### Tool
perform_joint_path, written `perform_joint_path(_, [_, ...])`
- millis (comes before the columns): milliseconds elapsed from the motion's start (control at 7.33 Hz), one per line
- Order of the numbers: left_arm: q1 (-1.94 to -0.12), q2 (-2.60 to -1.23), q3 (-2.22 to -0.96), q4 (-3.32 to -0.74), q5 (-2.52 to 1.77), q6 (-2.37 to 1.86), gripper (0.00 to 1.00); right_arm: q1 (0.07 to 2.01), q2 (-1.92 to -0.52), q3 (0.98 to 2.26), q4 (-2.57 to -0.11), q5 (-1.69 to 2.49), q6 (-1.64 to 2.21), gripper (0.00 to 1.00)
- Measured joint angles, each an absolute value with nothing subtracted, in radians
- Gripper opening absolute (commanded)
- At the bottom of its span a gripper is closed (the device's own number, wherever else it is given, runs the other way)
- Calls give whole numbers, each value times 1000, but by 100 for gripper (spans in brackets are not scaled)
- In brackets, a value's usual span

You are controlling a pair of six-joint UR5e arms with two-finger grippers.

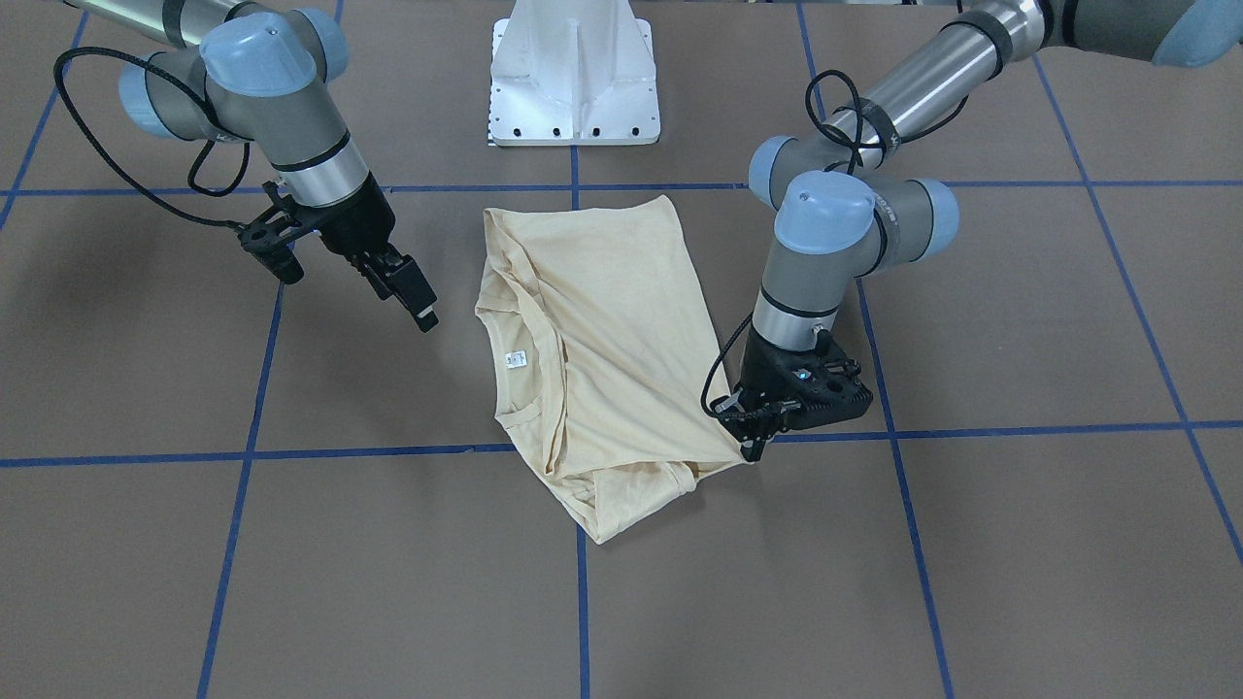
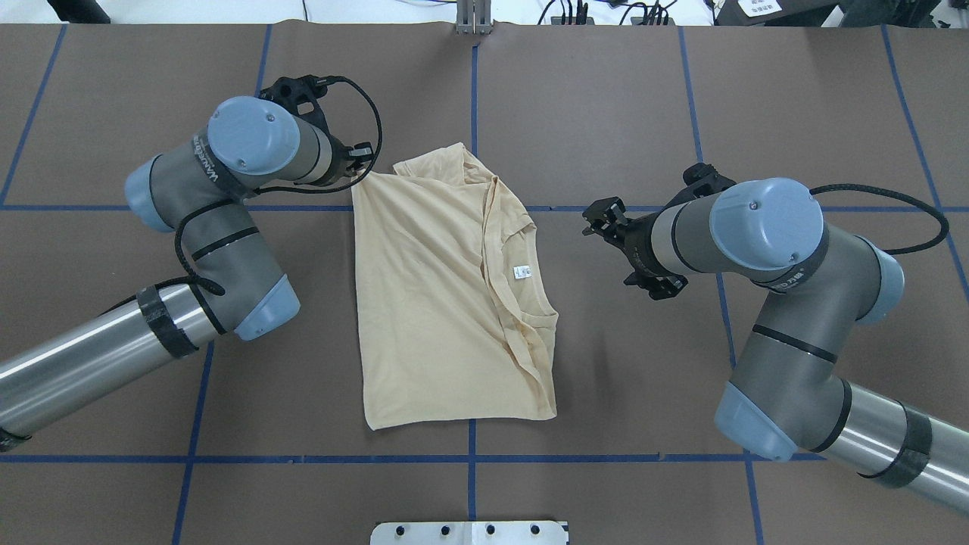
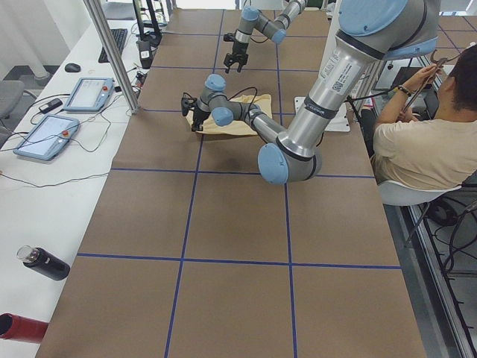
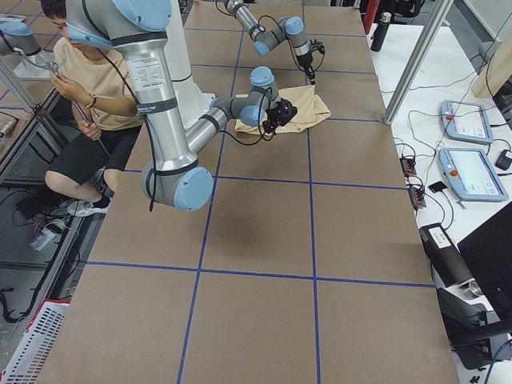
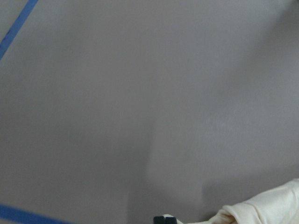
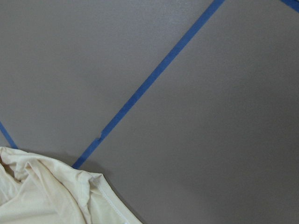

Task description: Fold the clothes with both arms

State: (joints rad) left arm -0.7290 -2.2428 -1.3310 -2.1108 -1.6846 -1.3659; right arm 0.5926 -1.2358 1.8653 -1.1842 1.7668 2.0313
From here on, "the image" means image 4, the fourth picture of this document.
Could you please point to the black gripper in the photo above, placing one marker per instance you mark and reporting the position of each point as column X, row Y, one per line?
column 274, row 117
column 303, row 61

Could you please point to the black monitor on arm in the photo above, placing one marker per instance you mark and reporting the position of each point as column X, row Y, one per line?
column 487, row 253

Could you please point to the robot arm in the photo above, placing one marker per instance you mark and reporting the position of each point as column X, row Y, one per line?
column 137, row 30
column 288, row 29

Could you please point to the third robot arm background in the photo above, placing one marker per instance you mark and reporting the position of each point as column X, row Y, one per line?
column 16, row 35

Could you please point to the black bottle clear cap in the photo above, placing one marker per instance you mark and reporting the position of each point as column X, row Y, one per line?
column 380, row 32

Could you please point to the red cylinder bottle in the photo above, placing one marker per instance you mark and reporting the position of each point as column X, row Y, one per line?
column 369, row 16

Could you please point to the far blue teach pendant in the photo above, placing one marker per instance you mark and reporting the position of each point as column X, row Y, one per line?
column 466, row 121

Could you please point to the blue teach pendant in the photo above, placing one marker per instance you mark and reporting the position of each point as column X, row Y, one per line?
column 471, row 176
column 466, row 121

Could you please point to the small black square pad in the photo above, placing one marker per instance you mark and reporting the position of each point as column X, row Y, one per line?
column 437, row 187

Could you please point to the near blue teach pendant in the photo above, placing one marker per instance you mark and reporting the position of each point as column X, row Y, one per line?
column 471, row 176

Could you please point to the person in beige shirt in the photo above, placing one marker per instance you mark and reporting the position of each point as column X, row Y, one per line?
column 97, row 82

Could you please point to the black power brick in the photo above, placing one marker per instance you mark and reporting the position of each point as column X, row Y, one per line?
column 504, row 160

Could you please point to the black box white label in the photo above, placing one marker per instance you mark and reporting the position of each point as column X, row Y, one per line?
column 444, row 255

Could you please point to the white perforated plastic basket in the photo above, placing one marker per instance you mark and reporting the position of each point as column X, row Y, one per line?
column 36, row 343

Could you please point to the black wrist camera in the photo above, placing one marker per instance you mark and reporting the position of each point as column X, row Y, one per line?
column 317, row 46

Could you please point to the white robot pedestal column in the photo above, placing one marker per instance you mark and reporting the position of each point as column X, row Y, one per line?
column 192, row 102

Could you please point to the grey aluminium frame post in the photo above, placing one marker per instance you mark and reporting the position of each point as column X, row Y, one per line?
column 425, row 39

